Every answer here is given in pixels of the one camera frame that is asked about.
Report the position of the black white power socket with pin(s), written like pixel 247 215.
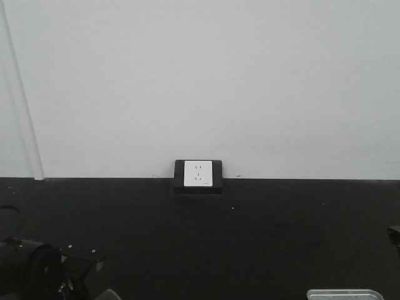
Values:
pixel 198 177

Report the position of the gray purple cloth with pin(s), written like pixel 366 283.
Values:
pixel 108 294

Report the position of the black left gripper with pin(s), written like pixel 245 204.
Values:
pixel 36 270

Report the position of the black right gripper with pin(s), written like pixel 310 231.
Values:
pixel 394 235

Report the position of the metal tray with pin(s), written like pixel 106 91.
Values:
pixel 343 294

